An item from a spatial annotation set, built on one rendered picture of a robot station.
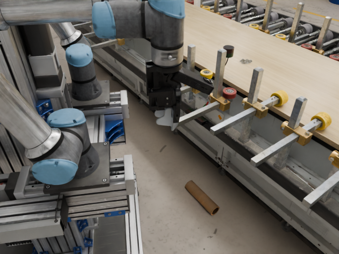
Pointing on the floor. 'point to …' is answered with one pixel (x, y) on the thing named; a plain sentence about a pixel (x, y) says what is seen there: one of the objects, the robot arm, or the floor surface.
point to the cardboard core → (202, 197)
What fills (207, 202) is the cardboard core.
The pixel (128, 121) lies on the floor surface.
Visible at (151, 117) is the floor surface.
